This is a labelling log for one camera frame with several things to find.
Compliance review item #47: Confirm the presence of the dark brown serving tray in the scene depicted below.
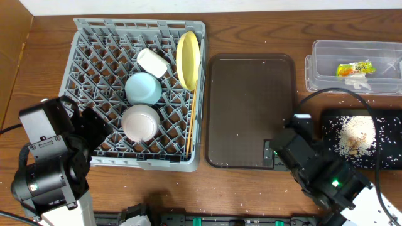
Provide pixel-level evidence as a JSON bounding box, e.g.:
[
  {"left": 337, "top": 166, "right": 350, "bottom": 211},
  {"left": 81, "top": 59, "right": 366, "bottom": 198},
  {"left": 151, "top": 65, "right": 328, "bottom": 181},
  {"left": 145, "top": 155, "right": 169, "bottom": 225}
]
[{"left": 205, "top": 53, "right": 296, "bottom": 170}]

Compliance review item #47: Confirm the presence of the wooden chopstick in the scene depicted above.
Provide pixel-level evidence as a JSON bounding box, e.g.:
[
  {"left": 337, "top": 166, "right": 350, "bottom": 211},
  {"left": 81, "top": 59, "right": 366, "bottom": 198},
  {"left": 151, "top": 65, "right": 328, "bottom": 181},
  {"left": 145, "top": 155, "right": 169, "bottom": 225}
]
[
  {"left": 189, "top": 85, "right": 197, "bottom": 153},
  {"left": 186, "top": 88, "right": 197, "bottom": 158}
]

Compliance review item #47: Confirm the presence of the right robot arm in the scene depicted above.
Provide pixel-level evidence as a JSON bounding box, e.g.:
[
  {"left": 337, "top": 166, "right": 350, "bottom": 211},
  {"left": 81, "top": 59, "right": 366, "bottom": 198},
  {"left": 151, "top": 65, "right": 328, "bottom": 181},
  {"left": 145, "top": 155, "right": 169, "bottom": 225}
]
[{"left": 269, "top": 114, "right": 401, "bottom": 225}]

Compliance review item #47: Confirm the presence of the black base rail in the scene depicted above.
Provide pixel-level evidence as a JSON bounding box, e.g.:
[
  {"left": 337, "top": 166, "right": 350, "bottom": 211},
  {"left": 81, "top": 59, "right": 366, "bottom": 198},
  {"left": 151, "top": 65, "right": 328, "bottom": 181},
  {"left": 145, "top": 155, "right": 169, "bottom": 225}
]
[{"left": 94, "top": 203, "right": 319, "bottom": 226}]

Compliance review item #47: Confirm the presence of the grey plastic dishwasher rack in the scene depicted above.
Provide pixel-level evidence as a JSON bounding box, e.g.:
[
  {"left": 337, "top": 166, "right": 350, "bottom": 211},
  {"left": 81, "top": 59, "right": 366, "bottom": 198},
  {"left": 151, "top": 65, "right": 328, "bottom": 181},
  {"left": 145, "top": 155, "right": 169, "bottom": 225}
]
[{"left": 60, "top": 18, "right": 207, "bottom": 172}]

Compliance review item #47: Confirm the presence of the yellow green snack wrapper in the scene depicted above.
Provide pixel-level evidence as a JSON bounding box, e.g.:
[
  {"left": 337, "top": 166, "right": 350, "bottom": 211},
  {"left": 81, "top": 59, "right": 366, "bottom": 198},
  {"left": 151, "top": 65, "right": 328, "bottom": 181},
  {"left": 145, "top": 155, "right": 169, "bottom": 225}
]
[{"left": 335, "top": 60, "right": 376, "bottom": 77}]

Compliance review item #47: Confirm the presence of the pile of food scraps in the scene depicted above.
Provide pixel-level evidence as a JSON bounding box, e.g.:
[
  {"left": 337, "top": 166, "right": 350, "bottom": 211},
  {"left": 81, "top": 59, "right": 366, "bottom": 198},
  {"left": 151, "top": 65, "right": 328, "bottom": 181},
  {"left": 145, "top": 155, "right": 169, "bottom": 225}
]
[{"left": 335, "top": 116, "right": 376, "bottom": 158}]

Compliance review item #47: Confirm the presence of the black plastic bin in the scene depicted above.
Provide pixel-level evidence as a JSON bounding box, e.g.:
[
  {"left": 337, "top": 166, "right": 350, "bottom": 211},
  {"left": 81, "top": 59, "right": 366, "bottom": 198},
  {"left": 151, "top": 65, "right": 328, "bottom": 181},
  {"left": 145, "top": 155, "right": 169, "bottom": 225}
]
[{"left": 320, "top": 109, "right": 401, "bottom": 170}]

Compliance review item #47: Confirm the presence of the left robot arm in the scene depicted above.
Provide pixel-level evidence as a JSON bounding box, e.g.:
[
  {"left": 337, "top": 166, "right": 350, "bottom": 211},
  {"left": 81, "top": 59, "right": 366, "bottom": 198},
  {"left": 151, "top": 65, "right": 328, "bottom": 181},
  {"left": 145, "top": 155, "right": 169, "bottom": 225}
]
[{"left": 11, "top": 95, "right": 113, "bottom": 225}]

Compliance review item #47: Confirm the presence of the yellow plate with crumbs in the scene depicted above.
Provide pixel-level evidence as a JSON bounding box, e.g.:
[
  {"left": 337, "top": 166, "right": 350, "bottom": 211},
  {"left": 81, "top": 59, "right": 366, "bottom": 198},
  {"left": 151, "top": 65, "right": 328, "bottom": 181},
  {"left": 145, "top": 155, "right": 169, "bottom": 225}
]
[{"left": 176, "top": 31, "right": 200, "bottom": 91}]

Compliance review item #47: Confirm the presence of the cream plastic cup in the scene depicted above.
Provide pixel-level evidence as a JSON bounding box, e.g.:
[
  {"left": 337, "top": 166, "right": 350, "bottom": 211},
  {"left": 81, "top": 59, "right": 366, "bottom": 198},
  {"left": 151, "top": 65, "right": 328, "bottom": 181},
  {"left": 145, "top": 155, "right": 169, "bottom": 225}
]
[{"left": 136, "top": 48, "right": 169, "bottom": 78}]

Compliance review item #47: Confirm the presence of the white tissue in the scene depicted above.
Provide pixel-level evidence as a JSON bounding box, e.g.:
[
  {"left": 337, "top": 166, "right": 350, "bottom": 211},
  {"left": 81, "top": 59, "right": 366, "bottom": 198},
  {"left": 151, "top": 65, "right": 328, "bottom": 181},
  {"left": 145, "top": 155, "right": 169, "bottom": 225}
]
[{"left": 344, "top": 73, "right": 371, "bottom": 90}]

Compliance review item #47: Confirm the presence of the light blue bowl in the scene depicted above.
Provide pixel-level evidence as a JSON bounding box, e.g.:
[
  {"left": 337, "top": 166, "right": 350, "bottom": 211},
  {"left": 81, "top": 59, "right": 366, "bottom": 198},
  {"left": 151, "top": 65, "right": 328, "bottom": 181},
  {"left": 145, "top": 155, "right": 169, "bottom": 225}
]
[{"left": 125, "top": 72, "right": 162, "bottom": 106}]

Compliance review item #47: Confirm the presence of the clear plastic bin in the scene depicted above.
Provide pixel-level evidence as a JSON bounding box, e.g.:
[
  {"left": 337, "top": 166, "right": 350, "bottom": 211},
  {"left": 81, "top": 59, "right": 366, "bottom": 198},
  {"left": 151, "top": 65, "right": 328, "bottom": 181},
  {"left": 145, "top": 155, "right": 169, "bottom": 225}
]
[{"left": 305, "top": 40, "right": 401, "bottom": 96}]

